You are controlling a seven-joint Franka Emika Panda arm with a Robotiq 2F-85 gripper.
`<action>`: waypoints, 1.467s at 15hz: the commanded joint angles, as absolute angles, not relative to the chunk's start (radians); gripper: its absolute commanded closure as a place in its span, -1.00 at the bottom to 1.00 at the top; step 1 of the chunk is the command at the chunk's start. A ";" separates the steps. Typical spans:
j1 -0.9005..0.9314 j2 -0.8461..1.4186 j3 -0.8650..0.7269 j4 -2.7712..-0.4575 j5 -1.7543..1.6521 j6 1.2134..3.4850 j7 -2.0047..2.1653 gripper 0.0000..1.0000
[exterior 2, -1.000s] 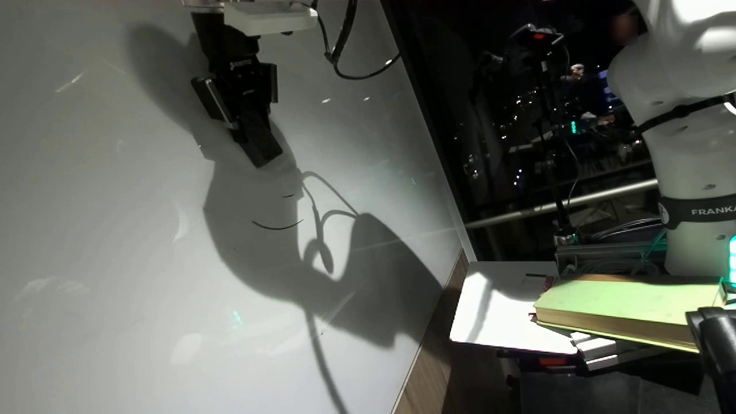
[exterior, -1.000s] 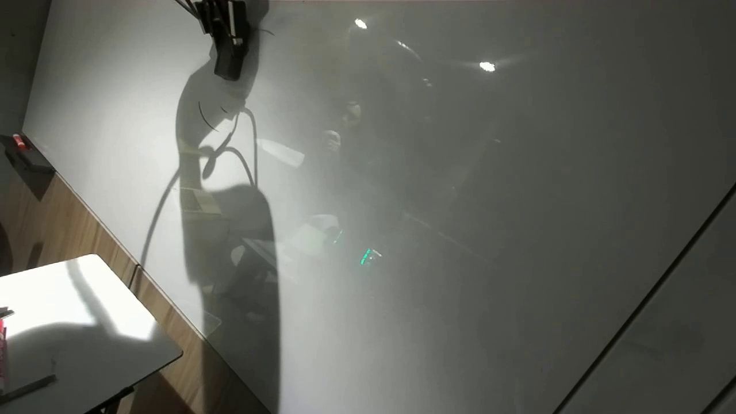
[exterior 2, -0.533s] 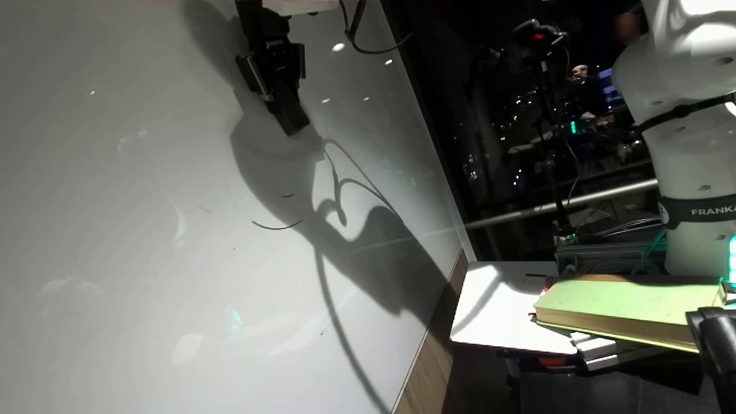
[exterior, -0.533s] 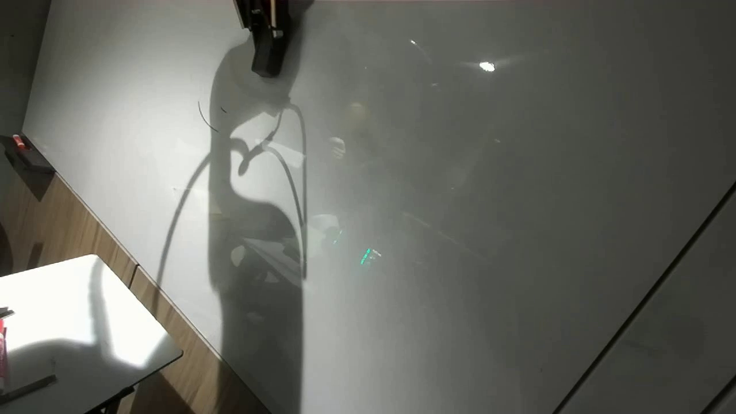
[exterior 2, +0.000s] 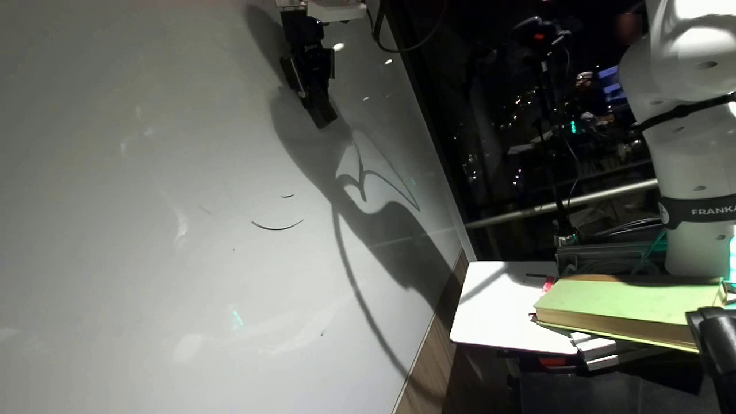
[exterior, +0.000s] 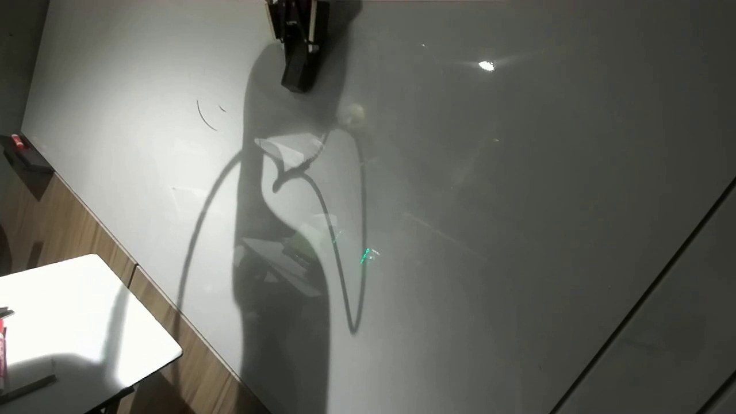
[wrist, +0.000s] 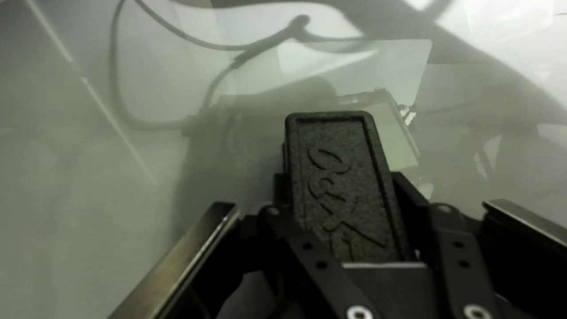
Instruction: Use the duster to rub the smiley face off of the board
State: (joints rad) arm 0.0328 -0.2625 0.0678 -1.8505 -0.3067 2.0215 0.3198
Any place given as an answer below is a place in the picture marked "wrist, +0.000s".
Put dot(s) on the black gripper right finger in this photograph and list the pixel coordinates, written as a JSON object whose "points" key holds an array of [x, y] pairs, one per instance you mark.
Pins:
{"points": [[466, 267]]}

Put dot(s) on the black whiteboard duster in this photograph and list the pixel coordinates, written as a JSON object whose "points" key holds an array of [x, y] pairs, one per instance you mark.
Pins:
{"points": [[346, 189]]}

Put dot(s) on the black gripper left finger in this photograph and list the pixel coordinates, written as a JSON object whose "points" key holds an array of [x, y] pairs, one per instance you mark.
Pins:
{"points": [[307, 260]]}

